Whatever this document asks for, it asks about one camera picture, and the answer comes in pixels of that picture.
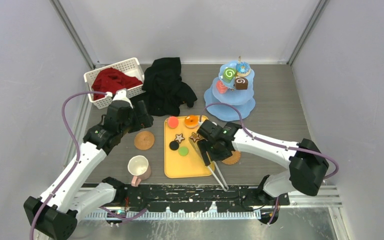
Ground yellow tray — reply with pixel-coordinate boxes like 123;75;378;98
163;116;211;179

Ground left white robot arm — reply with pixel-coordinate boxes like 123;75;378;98
23;99;154;240

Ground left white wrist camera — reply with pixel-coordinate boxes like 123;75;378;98
112;88;133;108

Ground red cloth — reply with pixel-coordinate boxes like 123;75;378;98
91;67;142;95

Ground blue three-tier cake stand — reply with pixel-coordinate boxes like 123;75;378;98
204;57;256;122

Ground orange donut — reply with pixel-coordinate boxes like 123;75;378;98
183;115;199;129

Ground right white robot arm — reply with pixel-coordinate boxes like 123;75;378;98
197;120;329;206

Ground black round cookie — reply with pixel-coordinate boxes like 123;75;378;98
169;140;180;151

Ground blue donut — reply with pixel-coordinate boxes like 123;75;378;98
235;61;252;77

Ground green round macaron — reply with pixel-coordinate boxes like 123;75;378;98
178;146;189;157

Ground red round cake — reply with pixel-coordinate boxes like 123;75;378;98
167;116;179;129

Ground left woven coaster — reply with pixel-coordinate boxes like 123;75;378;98
134;131;155;151

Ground pink mug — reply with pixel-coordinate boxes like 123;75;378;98
127;155;152;187

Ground black cloth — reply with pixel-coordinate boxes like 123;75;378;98
131;57;198;117

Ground metal tongs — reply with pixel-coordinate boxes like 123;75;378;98
189;135;229;192

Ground pink swirl roll cake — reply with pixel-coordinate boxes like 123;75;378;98
215;80;229;94

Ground green roll cake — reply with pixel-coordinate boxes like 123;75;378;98
222;67;237;84

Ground white plastic basket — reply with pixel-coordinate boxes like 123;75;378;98
83;57;145;98

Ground right woven coaster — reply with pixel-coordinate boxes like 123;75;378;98
221;151;241;165

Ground chocolate swirl roll cake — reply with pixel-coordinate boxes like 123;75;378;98
234;77;249;90

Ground woven coaster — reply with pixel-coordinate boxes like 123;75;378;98
134;131;155;151
221;151;241;165

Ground brown star cookie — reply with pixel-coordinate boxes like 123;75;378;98
174;133;185;144
189;132;202;143

